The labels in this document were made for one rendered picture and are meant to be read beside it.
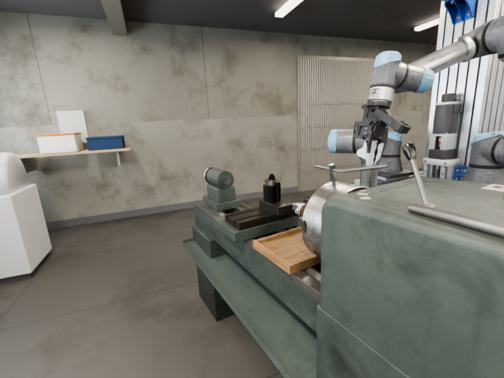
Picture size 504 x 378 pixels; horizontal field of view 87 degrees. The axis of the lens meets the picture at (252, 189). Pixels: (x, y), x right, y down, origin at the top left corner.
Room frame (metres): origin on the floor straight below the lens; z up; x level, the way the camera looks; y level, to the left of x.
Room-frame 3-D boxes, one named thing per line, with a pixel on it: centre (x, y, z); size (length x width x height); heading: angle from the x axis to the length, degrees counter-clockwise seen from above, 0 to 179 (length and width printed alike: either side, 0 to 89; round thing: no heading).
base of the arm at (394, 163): (1.57, -0.83, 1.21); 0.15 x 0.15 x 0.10
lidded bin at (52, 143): (3.80, 2.63, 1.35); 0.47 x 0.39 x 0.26; 110
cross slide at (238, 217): (1.50, -0.06, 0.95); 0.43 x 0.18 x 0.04; 119
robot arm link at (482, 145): (1.10, -1.00, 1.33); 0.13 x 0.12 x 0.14; 7
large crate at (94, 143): (4.00, 2.10, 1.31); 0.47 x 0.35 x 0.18; 110
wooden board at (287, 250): (1.19, -0.22, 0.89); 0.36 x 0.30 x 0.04; 119
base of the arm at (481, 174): (1.11, -1.00, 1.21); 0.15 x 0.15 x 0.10
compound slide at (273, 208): (1.51, -0.13, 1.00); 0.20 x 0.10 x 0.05; 29
